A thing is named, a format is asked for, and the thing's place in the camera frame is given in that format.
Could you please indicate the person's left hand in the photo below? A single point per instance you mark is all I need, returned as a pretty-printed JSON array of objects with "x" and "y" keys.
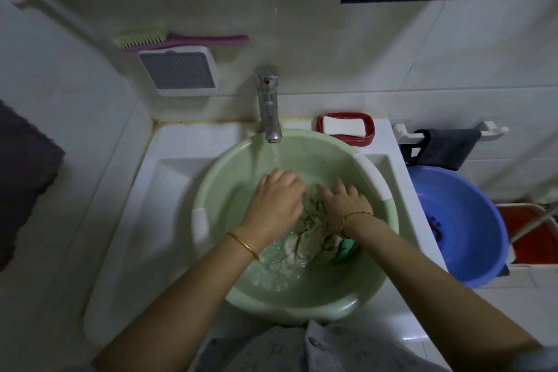
[{"x": 274, "y": 206}]

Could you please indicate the person's right hand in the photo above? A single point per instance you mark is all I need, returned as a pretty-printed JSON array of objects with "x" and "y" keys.
[{"x": 346, "y": 206}]

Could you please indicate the light green plastic basin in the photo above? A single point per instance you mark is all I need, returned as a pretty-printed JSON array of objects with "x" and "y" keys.
[{"x": 226, "y": 193}]

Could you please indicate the cream leaf-patterned clothes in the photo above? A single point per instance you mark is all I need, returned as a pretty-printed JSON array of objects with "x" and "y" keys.
[{"x": 305, "y": 245}]

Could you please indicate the red soap dish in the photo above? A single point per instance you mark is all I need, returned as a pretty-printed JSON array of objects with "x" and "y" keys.
[{"x": 369, "y": 132}]

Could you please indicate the white soap bar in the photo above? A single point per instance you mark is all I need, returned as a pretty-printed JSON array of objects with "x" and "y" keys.
[{"x": 344, "y": 126}]

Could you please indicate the metal faucet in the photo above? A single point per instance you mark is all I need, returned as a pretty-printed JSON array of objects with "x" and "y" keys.
[{"x": 270, "y": 110}]

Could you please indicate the person's left forearm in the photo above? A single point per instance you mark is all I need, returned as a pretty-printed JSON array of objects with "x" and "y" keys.
[{"x": 183, "y": 310}]

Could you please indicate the person's right forearm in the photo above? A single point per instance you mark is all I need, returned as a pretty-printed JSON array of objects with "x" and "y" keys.
[{"x": 436, "y": 289}]

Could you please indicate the person's grey patterned shirt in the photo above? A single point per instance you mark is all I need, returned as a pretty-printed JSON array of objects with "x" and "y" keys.
[{"x": 327, "y": 354}]

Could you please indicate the gold bangle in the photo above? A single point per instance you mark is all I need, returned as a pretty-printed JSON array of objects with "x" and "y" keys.
[{"x": 244, "y": 245}]

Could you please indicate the dark grey cloth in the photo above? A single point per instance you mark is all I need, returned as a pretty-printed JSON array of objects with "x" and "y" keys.
[{"x": 449, "y": 148}]

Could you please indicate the blue plastic basin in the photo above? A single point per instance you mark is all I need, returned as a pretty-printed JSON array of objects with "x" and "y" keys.
[{"x": 471, "y": 228}]

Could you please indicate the white ceramic sink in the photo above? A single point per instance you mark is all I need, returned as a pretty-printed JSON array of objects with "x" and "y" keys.
[{"x": 144, "y": 228}]

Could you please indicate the green and pink scrub brush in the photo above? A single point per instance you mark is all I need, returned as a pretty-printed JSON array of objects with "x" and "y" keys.
[{"x": 200, "y": 40}]

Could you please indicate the red bucket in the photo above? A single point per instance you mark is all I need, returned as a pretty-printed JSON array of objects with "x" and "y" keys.
[{"x": 536, "y": 245}]

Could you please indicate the dark purple towel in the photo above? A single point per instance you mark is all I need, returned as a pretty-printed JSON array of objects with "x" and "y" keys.
[{"x": 26, "y": 175}]

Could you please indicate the white wall box grey ribbed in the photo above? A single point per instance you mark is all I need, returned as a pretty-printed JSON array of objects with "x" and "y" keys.
[{"x": 176, "y": 71}]

